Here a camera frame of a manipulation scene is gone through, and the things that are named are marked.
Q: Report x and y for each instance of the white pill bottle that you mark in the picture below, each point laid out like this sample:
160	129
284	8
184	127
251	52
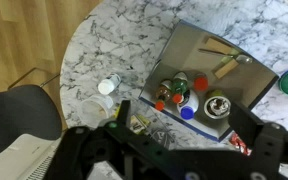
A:
109	84

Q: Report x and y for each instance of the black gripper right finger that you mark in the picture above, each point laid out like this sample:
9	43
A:
245	123

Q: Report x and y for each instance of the clear plastic cup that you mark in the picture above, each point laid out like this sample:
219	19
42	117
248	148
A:
94	109

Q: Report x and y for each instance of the black chair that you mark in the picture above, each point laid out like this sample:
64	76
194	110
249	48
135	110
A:
28	109

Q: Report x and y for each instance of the white bottle blue cap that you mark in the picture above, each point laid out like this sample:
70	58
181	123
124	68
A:
189	106

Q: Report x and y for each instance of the yellow printed packet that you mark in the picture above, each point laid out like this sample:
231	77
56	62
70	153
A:
137	123

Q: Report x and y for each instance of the round metal tin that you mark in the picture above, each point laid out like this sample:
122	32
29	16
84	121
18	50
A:
217	107

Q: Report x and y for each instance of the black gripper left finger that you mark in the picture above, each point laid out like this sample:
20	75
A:
124	113

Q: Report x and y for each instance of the red snack packet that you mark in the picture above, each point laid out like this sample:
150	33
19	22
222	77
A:
236	141

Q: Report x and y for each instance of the metal spoon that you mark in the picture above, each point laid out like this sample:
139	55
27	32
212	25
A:
240	58

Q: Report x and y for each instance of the blue cardboard box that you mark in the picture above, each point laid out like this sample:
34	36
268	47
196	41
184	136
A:
246	83

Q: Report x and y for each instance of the green glass bottle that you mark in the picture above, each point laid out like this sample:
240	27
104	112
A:
179	87

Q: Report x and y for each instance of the red capped jar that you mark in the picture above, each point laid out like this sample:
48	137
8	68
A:
200	82

